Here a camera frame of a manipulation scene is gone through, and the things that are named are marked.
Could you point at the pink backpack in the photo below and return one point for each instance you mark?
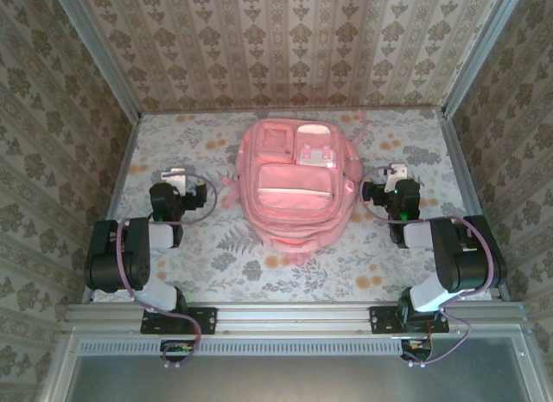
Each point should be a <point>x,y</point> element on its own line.
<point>294,194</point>

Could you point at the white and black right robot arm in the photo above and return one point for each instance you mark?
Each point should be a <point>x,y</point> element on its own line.
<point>432,296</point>

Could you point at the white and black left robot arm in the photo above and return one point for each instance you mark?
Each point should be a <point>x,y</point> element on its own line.
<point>157,294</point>

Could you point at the black connector board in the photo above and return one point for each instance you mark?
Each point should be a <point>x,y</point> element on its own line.
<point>177,350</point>
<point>415,350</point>

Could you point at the grey metal panel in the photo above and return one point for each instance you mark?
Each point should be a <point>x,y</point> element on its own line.
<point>302,380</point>

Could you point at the aluminium table side rail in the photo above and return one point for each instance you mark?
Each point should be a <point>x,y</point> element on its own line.
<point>459,160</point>
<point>125,160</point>

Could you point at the long aluminium base rail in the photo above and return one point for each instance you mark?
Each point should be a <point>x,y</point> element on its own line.
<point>294,317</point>

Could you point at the aluminium frame post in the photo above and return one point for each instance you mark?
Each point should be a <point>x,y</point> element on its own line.
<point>475,52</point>
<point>103,52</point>

